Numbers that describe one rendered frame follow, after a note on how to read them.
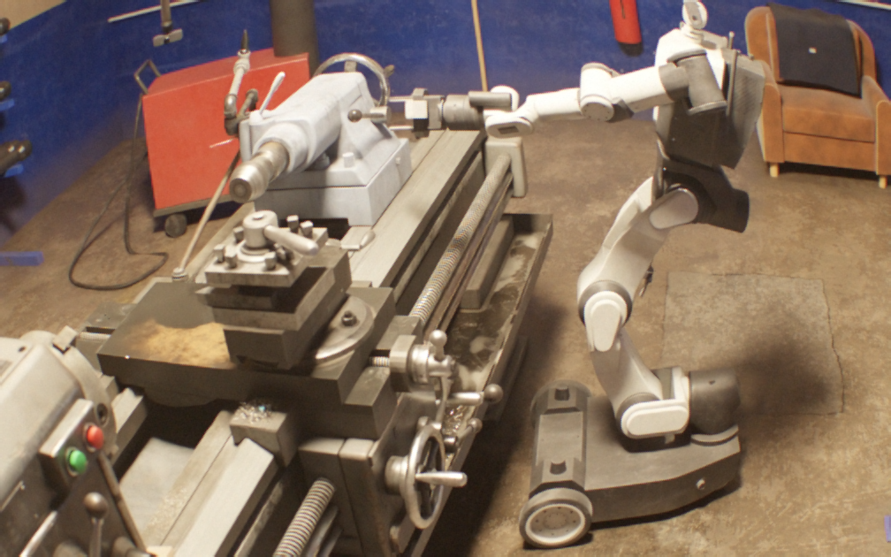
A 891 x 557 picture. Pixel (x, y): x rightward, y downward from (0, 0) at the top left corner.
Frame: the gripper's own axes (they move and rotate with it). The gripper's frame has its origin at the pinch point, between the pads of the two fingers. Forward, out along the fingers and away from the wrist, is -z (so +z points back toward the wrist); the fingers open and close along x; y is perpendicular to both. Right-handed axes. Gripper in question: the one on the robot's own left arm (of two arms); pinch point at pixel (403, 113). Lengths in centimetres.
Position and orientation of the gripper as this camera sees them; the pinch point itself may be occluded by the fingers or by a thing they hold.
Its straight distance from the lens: 242.8
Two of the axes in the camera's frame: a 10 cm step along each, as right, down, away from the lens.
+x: -0.2, -9.9, -1.6
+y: -2.9, 1.6, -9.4
